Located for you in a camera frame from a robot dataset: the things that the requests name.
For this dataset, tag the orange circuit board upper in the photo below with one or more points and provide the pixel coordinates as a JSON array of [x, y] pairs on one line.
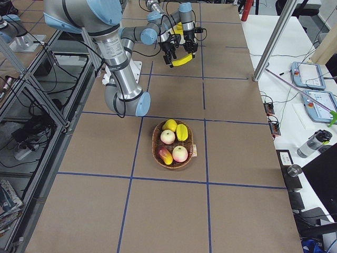
[[269, 108]]

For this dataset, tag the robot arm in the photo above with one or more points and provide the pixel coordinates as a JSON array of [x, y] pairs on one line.
[[159, 24], [102, 21]]

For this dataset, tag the red yellow mango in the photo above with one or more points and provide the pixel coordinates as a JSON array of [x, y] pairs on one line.
[[165, 155]]

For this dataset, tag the yellow banana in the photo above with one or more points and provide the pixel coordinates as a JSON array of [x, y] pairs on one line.
[[184, 60]]

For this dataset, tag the aluminium frame post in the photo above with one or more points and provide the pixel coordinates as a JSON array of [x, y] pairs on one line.
[[275, 36]]

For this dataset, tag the orange circuit board lower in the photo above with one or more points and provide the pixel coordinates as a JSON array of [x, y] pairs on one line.
[[274, 128]]

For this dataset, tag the grey water bottle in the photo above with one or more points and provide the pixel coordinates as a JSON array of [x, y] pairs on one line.
[[314, 142]]

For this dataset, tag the yellow starfruit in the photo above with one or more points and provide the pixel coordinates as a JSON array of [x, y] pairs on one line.
[[182, 132]]

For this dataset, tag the teach pendant upper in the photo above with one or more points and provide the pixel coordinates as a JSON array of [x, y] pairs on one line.
[[307, 75]]

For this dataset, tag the pale peach apple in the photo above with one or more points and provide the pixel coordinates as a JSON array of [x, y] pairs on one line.
[[167, 137]]

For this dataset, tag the yellow pear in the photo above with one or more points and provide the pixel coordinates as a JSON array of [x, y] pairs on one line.
[[170, 124]]

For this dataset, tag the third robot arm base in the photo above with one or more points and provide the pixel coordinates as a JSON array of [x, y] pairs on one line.
[[14, 33]]

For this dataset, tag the teach pendant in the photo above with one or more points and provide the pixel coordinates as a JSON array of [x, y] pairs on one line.
[[315, 112], [307, 75]]

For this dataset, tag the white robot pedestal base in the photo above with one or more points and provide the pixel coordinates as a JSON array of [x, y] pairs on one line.
[[136, 67]]

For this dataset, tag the teach pendant lower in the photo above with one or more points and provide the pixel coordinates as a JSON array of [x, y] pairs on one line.
[[315, 112]]

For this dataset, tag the white power strip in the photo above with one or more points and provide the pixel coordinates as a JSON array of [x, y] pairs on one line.
[[22, 152]]

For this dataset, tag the orange circuit board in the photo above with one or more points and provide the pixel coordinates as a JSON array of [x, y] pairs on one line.
[[274, 128], [269, 108]]

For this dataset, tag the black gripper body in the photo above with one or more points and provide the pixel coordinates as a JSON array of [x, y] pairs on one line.
[[189, 38], [167, 47]]

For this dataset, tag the red fire extinguisher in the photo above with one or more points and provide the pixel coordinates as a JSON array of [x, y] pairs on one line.
[[247, 7]]

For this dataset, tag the brown wicker basket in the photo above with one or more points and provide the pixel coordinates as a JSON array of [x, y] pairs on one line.
[[156, 142]]

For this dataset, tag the basket paper tag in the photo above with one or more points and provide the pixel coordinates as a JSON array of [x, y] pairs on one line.
[[194, 154]]

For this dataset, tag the white label card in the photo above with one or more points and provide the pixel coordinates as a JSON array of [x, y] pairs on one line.
[[285, 158]]

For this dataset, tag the white bear tray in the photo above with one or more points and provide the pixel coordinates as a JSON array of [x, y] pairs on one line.
[[177, 29]]

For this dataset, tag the aluminium side frame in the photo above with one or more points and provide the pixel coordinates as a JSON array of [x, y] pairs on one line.
[[40, 96]]

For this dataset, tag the small metal cup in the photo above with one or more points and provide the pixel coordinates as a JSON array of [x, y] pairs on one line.
[[294, 170]]

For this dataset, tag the red pink apple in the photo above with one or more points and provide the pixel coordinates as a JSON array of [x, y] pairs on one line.
[[180, 154]]

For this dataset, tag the black laptop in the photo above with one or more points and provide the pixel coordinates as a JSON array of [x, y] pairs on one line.
[[321, 175]]

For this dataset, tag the stack of magazines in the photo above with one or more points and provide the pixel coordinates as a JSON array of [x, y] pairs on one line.
[[11, 205]]

